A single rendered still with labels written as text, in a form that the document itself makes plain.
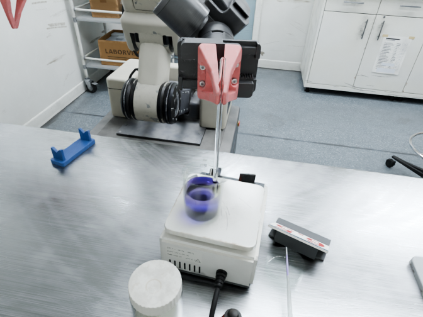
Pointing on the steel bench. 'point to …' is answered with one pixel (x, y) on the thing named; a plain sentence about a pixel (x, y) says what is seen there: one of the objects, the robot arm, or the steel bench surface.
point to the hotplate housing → (213, 257)
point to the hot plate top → (238, 229)
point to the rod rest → (72, 152)
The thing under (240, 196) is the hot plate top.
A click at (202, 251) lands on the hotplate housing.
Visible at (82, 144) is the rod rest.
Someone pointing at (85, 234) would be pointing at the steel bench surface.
